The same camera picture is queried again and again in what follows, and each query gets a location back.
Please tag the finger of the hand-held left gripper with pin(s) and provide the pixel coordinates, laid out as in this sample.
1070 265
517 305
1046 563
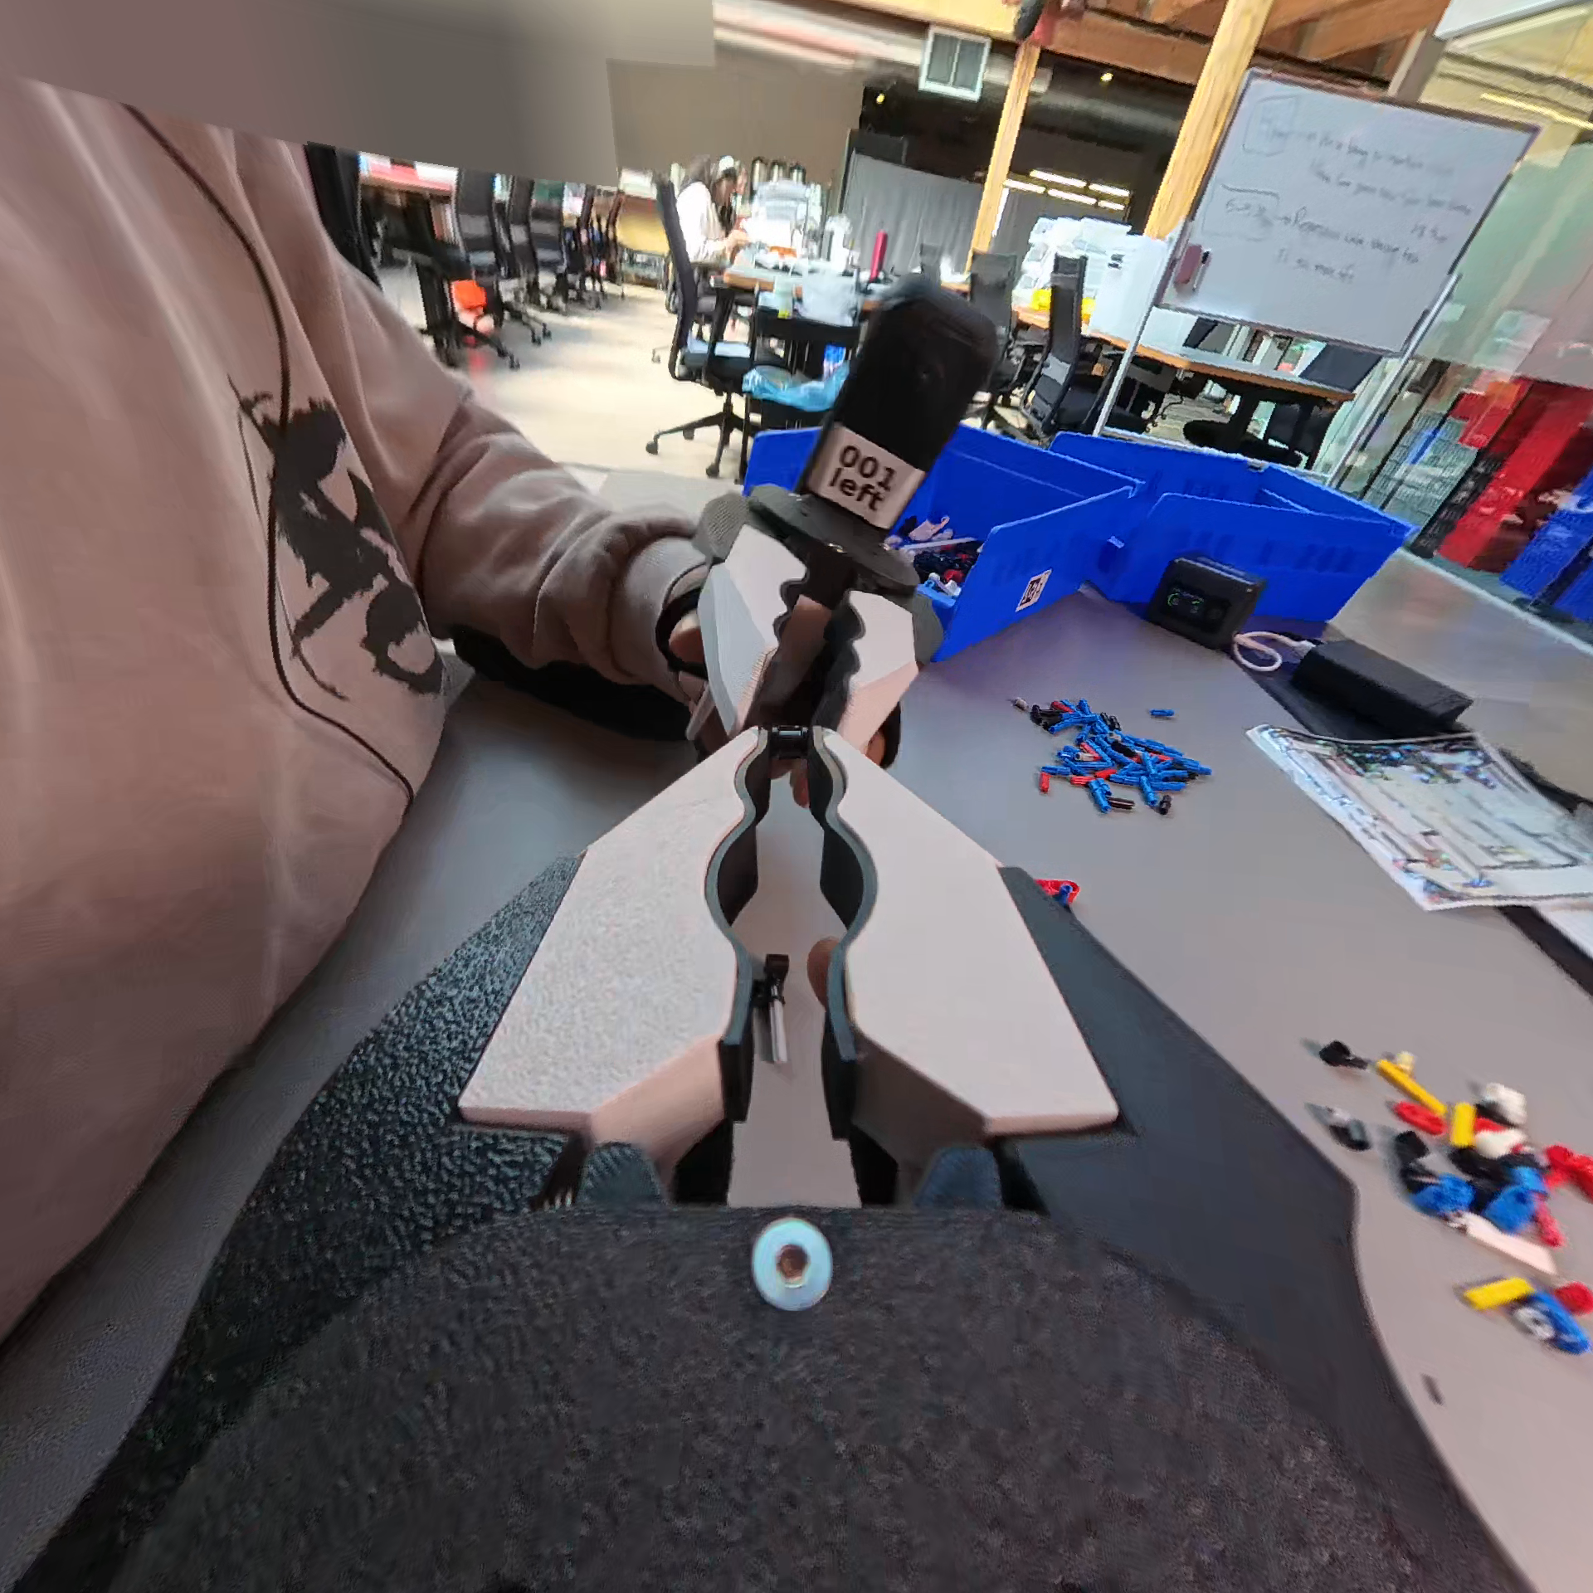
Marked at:
740 622
886 660

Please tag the loose lego pieces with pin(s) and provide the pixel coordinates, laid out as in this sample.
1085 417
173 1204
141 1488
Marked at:
934 540

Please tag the air vent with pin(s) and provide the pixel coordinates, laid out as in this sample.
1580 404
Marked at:
956 58

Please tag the small black pin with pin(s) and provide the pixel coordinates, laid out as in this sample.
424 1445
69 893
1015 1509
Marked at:
773 1007

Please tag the person's right hand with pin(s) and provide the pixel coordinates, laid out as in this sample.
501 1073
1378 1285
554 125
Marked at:
822 972

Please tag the red storage crates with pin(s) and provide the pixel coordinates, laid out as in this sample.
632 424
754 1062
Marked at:
1518 472

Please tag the blue plastic bin with tag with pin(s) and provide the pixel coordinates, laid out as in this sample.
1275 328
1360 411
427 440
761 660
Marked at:
1032 534

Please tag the large blue plastic bin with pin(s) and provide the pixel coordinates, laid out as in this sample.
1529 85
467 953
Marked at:
1269 534

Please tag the black red blue lego beam assembly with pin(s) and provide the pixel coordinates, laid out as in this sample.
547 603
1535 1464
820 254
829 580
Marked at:
1061 887

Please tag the person's left forearm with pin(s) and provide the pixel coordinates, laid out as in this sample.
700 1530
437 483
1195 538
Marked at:
535 534

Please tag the person's beige sweatshirt torso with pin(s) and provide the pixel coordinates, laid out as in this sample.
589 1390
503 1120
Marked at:
151 622

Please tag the lego instruction booklet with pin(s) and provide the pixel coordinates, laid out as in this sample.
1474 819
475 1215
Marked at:
1431 807

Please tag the wooden office table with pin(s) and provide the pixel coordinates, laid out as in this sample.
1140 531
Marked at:
1245 373

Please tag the person's left hand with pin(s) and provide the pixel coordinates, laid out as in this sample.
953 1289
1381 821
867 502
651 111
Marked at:
687 646

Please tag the black office chair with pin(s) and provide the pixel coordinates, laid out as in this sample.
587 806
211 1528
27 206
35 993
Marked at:
1070 335
680 311
996 292
480 235

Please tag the whiteboard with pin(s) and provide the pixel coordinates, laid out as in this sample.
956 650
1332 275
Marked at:
1345 199

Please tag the thick wooden post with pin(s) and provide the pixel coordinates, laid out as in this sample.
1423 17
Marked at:
1226 74

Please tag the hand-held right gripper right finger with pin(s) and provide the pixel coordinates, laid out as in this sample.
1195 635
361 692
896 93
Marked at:
972 982

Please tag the black power adapter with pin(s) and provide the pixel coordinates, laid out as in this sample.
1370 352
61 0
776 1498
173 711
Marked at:
1376 684

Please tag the pile of mixed lego pieces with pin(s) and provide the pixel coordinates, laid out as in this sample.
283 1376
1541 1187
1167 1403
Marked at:
1482 1181

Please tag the black power station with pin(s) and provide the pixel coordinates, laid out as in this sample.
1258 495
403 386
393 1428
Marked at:
1201 597

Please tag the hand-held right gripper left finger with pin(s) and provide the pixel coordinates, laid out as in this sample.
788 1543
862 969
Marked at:
609 971

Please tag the pile of lego pins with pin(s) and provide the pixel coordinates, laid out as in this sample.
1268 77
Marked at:
1114 758

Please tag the thin wooden post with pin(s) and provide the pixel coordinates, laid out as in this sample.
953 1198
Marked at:
1008 136

